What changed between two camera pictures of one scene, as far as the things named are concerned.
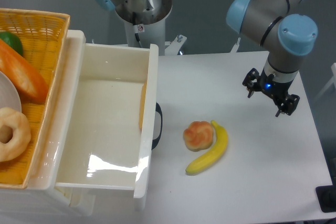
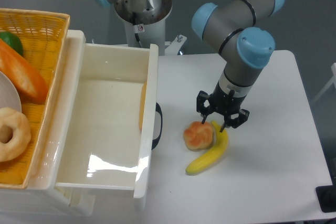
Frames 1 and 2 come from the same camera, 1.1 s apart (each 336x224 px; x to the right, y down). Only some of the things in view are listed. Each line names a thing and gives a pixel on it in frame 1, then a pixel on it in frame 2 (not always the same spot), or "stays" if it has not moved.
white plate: [9, 95] stays
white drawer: [113, 121] stays
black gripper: [274, 89] -> [223, 103]
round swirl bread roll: [198, 135] stays
